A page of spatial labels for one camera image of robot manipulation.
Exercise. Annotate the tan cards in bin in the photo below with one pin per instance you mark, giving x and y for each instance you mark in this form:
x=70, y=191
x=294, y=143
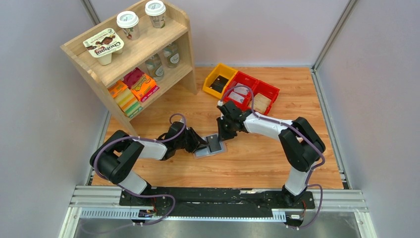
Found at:
x=260, y=103

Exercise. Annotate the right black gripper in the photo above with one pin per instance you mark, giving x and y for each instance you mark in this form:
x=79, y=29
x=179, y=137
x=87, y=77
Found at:
x=223, y=136

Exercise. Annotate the left paper coffee cup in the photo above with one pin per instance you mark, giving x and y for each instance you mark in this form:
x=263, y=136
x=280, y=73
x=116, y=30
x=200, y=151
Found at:
x=128, y=21

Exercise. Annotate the wooden shelf unit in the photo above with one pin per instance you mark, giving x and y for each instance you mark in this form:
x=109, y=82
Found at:
x=152, y=41

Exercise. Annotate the yellow plastic bin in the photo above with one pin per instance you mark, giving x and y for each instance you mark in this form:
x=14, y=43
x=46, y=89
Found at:
x=223, y=70

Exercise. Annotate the left glass jar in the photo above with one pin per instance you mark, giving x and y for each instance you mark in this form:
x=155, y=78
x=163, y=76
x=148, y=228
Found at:
x=155, y=67

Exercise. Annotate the right paper coffee cup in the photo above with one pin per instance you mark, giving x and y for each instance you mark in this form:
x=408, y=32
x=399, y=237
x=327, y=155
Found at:
x=156, y=9

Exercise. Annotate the middle red plastic bin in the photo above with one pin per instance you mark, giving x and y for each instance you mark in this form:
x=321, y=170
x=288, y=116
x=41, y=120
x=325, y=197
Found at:
x=248, y=82

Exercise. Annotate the red plastic bin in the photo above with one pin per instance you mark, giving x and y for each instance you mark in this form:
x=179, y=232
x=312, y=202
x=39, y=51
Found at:
x=268, y=91
x=248, y=82

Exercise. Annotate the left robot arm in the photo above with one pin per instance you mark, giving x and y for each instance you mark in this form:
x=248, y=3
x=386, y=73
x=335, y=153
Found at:
x=115, y=159

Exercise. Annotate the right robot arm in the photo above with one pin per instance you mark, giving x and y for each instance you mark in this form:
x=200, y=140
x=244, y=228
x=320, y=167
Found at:
x=302, y=146

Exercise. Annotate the magenta snack box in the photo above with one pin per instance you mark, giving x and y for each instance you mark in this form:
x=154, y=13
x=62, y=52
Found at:
x=133, y=77

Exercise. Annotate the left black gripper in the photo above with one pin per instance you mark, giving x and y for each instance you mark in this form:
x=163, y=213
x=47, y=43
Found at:
x=196, y=140

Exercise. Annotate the Chobani yogurt cup pack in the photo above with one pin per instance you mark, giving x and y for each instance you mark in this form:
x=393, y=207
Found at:
x=102, y=45

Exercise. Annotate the beige card holder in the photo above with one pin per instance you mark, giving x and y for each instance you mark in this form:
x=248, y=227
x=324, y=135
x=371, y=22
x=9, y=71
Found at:
x=205, y=152

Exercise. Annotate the black cards in bin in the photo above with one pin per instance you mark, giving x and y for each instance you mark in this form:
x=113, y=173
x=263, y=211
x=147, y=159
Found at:
x=219, y=83

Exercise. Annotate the right red plastic bin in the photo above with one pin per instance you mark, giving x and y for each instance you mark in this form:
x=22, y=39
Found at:
x=268, y=91

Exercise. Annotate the right glass jar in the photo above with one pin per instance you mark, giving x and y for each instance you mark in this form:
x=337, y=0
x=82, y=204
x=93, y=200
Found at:
x=171, y=55

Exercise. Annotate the paper coffee cup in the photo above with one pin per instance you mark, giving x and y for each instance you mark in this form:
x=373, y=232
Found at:
x=128, y=21
x=156, y=9

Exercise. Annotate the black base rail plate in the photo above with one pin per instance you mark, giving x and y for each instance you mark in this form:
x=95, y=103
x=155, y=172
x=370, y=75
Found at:
x=217, y=202

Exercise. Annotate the white cards in bin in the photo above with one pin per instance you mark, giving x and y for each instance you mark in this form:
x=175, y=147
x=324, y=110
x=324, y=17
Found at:
x=239, y=93

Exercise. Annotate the colourful sponge stack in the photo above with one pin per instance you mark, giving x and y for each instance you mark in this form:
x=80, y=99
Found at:
x=125, y=99

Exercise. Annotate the glass jar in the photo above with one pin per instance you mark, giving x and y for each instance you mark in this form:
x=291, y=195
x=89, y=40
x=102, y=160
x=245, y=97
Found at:
x=171, y=55
x=155, y=67

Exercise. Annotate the orange snack box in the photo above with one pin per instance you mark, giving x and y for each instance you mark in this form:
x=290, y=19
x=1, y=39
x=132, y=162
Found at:
x=144, y=88

